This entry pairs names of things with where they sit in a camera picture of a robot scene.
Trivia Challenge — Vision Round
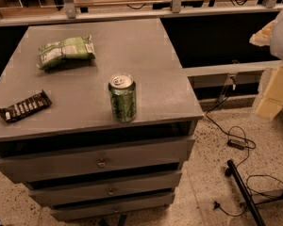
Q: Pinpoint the grey metal railing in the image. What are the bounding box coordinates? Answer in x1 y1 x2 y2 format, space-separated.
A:
0 0 283 26

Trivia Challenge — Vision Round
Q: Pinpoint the black stand leg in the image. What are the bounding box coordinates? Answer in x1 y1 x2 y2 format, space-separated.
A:
225 160 266 226

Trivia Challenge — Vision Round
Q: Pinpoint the bottom grey drawer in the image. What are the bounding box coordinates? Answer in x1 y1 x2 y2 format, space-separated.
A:
50 191 175 221

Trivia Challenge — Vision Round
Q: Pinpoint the top grey drawer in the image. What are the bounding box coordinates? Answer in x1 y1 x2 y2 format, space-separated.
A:
0 136 194 184

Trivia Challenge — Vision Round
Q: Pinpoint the green soda can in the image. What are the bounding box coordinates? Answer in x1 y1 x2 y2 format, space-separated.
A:
108 73 136 122

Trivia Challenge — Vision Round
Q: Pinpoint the black snack bar wrapper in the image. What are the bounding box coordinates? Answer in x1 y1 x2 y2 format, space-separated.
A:
0 90 52 123

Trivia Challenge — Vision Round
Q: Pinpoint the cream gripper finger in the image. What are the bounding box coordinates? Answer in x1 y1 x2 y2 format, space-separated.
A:
255 65 283 120
249 20 275 47

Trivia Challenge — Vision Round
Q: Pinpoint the middle grey drawer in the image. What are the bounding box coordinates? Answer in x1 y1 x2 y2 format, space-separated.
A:
29 170 181 206

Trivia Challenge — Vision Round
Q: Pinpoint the green jalapeno chip bag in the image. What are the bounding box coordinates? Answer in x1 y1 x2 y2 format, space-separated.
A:
38 35 95 71

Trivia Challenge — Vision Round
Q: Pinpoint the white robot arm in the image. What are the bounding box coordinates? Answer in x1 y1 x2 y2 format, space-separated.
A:
249 9 283 120

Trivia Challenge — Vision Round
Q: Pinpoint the grey drawer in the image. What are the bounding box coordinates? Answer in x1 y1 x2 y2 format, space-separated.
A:
0 136 194 184
50 191 175 221
29 170 181 206

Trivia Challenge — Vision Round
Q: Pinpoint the grey drawer cabinet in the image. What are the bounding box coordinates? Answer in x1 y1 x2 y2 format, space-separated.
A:
0 19 203 211

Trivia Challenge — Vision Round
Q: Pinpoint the black floor cable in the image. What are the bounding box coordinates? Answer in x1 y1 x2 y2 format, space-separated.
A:
205 95 283 218

